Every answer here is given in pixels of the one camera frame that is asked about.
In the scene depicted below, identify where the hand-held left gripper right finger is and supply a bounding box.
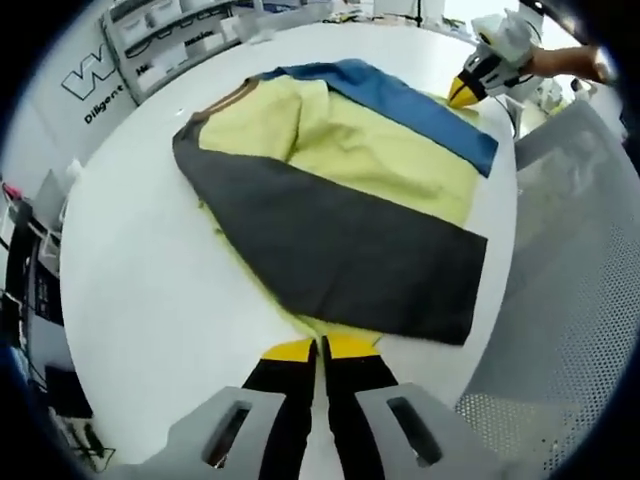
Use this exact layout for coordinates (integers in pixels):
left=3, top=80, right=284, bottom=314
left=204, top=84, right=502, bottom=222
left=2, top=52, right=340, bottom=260
left=322, top=334, right=502, bottom=480

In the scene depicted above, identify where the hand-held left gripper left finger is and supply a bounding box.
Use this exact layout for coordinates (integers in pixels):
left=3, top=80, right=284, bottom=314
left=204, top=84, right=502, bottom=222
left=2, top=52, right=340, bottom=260
left=167, top=338, right=320, bottom=480

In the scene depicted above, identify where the yellow blue grey garment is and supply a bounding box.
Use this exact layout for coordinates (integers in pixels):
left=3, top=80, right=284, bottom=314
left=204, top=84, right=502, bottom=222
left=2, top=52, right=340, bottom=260
left=172, top=58, right=501, bottom=349

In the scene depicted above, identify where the white mesh chair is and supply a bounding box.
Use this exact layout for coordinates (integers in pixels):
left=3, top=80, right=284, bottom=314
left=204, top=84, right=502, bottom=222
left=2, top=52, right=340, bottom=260
left=454, top=97, right=640, bottom=480

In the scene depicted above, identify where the row of white storage bins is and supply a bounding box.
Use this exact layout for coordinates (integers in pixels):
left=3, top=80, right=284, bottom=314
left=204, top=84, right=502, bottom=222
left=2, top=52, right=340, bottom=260
left=114, top=0, right=236, bottom=46

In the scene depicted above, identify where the metal shelving rack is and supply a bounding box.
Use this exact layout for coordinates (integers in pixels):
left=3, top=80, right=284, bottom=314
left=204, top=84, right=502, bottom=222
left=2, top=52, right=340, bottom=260
left=102, top=0, right=244, bottom=104

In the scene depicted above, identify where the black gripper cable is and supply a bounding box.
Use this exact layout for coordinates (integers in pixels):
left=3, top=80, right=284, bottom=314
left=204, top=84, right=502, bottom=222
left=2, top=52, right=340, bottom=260
left=494, top=92, right=524, bottom=139

